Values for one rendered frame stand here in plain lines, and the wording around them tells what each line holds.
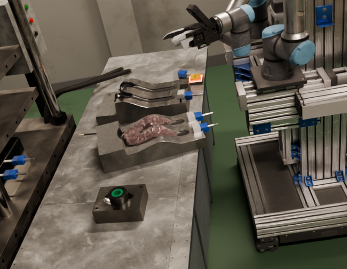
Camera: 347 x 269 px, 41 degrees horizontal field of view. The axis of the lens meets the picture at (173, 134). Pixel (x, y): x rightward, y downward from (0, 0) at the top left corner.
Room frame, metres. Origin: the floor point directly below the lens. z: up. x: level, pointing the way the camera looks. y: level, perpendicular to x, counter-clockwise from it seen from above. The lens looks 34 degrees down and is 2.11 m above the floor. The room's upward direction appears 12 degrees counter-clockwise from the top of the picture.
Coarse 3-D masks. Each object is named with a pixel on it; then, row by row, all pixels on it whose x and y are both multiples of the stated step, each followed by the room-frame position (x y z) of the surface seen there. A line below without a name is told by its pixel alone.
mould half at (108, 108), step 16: (128, 80) 2.41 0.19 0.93; (176, 80) 2.37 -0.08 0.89; (112, 96) 2.40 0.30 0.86; (144, 96) 2.25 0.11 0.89; (160, 96) 2.23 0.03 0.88; (176, 96) 2.19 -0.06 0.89; (112, 112) 2.22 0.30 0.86; (128, 112) 2.17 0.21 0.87; (144, 112) 2.15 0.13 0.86; (160, 112) 2.13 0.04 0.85; (176, 112) 2.11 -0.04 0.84
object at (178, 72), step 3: (174, 69) 2.58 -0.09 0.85; (177, 69) 2.57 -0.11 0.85; (180, 69) 2.58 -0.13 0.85; (174, 72) 2.56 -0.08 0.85; (177, 72) 2.55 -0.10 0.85; (180, 72) 2.55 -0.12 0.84; (183, 72) 2.55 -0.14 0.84; (186, 72) 2.55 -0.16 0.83; (174, 75) 2.56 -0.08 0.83; (177, 75) 2.55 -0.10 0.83; (180, 75) 2.54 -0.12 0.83; (183, 75) 2.53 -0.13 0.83; (186, 75) 2.55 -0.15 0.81; (174, 78) 2.56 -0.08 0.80; (177, 78) 2.55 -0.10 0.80
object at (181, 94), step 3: (180, 90) 2.19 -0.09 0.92; (183, 90) 2.18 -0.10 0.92; (177, 93) 2.16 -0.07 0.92; (180, 93) 2.16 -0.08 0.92; (183, 93) 2.15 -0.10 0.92; (186, 93) 2.17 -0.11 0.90; (189, 93) 2.16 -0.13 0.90; (192, 93) 2.17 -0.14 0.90; (201, 93) 2.15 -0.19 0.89; (177, 96) 2.15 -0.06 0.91; (180, 96) 2.15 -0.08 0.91; (183, 96) 2.15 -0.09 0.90; (186, 96) 2.15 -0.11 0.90; (189, 96) 2.14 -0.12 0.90; (192, 96) 2.15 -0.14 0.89; (186, 99) 2.15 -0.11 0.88; (189, 99) 2.14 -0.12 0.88
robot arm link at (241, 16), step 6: (240, 6) 1.72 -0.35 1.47; (246, 6) 1.72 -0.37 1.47; (228, 12) 1.69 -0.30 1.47; (234, 12) 1.69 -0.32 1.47; (240, 12) 1.69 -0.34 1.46; (246, 12) 1.69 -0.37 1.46; (252, 12) 1.70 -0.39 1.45; (234, 18) 1.67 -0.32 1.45; (240, 18) 1.68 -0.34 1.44; (246, 18) 1.68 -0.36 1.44; (252, 18) 1.70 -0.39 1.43; (234, 24) 1.67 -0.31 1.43; (240, 24) 1.68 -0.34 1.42; (246, 24) 1.68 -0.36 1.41; (234, 30) 1.69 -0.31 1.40; (240, 30) 1.68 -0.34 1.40
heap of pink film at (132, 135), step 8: (144, 120) 1.97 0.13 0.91; (152, 120) 1.96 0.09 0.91; (160, 120) 1.96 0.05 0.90; (168, 120) 1.98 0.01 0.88; (128, 128) 1.96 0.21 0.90; (136, 128) 1.95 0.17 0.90; (152, 128) 1.88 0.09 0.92; (160, 128) 1.87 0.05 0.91; (128, 136) 1.89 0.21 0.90; (136, 136) 1.87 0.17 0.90; (144, 136) 1.86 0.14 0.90; (152, 136) 1.83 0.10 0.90; (128, 144) 1.86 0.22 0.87; (136, 144) 1.84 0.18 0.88
